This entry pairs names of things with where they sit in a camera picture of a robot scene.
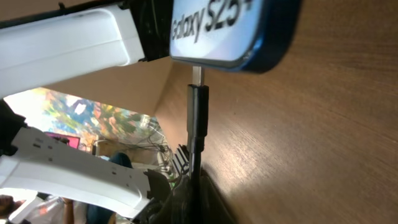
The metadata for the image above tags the colourful background wall picture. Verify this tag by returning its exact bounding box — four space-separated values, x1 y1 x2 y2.
4 88 159 146

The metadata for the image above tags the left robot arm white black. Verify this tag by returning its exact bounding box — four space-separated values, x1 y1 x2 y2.
1 1 174 219

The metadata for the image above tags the background cable clutter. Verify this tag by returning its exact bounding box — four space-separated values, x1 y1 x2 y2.
136 115 175 179

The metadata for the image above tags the blue Galaxy smartphone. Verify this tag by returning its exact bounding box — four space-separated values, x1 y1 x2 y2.
170 0 302 73

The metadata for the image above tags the black charger cable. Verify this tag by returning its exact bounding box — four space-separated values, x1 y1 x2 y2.
185 65 210 224

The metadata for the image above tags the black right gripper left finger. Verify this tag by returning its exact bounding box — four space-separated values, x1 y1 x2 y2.
148 177 193 224

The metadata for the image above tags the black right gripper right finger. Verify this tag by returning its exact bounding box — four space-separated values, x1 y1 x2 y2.
200 169 237 224

